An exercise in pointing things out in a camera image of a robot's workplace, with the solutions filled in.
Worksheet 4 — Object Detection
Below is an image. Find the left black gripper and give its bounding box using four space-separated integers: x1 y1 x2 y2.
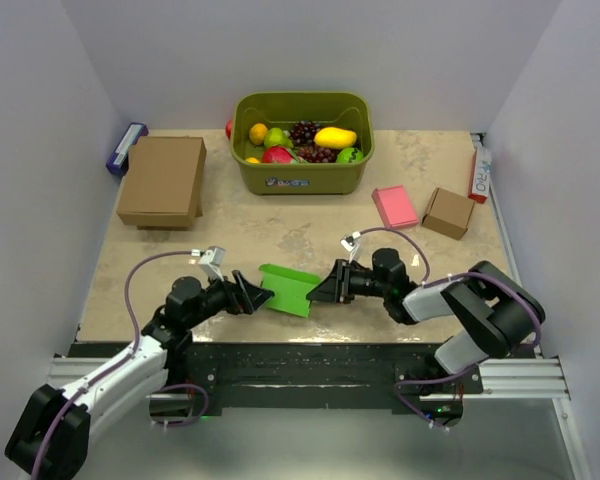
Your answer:
186 269 273 329

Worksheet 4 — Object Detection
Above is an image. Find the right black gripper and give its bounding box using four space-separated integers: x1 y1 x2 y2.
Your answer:
306 259 389 304

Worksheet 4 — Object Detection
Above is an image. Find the green paper box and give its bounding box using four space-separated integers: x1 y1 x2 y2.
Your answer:
259 264 321 318

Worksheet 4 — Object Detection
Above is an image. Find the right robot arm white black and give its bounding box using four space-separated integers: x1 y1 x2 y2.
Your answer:
306 248 546 393

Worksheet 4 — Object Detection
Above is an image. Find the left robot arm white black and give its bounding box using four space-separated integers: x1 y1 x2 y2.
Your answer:
5 271 275 479

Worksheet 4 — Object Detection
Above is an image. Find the pink box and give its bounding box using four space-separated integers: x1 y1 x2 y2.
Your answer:
372 185 419 229

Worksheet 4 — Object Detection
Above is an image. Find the small brown cardboard box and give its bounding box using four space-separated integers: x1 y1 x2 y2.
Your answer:
421 187 476 240

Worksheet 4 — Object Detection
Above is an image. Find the large brown cardboard box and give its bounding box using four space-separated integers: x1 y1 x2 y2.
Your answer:
116 136 206 229

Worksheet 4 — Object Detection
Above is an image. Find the red white box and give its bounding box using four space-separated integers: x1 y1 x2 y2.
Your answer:
468 146 492 204

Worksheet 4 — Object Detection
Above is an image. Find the purple white box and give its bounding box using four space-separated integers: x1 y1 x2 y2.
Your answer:
106 122 149 178

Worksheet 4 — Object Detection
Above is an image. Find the green round fruit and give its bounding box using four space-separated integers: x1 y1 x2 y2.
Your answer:
336 147 364 164

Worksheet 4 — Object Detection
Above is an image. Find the dark grapes lower bunch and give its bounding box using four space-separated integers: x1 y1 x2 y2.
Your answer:
295 145 340 163

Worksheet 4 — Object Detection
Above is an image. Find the dark grapes bunch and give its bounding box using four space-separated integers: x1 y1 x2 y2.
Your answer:
295 145 340 163
289 120 321 147

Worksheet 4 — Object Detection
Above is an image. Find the red dragon fruit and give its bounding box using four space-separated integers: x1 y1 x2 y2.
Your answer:
261 145 298 164

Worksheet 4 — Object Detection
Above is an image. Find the yellow mango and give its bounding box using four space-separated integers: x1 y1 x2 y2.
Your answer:
314 127 357 150

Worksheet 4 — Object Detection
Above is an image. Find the dark grapes upper bunch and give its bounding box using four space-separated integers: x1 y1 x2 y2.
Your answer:
289 120 321 147

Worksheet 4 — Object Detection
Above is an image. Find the green pear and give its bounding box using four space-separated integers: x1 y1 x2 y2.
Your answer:
263 127 293 149

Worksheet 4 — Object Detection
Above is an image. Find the red fruit behind bin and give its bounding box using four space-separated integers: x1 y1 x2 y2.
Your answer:
225 119 233 140

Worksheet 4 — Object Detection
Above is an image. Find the olive green plastic bin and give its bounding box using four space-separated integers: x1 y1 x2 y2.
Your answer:
230 91 375 195

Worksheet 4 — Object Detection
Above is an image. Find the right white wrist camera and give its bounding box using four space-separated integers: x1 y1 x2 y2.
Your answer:
340 231 361 262

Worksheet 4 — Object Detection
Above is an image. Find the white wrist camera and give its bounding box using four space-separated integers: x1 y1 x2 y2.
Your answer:
340 231 361 262
197 246 226 281

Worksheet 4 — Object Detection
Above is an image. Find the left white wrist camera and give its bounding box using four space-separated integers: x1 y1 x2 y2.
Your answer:
197 246 226 281

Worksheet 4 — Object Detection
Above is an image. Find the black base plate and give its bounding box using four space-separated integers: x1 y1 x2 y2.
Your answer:
149 342 483 424

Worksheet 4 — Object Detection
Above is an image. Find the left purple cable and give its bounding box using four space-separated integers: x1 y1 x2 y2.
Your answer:
29 249 204 480

